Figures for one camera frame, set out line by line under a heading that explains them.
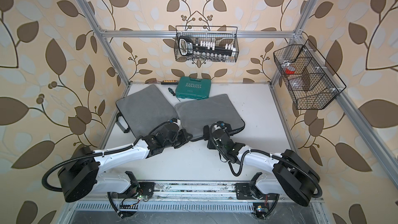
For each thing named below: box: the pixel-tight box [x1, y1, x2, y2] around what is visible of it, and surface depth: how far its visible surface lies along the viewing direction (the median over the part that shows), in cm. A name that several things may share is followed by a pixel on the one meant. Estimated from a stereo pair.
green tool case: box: [175, 76, 212, 101], surface depth 114 cm
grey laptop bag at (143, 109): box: [115, 84, 178, 138], surface depth 104 cm
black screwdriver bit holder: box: [161, 79, 179, 86], surface depth 122 cm
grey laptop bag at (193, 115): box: [174, 93, 246, 142], surface depth 101 cm
